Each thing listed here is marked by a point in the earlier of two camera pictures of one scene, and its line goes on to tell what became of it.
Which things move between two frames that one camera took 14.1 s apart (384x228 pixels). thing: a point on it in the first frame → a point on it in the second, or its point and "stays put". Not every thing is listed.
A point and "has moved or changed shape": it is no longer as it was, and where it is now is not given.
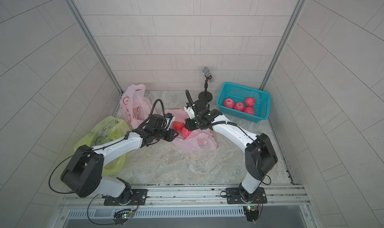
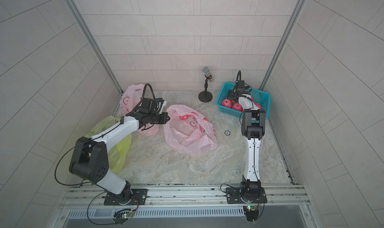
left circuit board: (122, 217) stays put
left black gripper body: (167, 135) → (157, 118)
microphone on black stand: (206, 96) stays put
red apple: (249, 110) has moved or changed shape
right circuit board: (252, 213) stays put
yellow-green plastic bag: (108, 129) stays put
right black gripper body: (197, 122) → (234, 94)
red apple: (229, 103) stays put
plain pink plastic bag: (199, 140) has moved or changed shape
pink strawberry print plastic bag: (137, 108) stays put
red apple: (239, 106) stays put
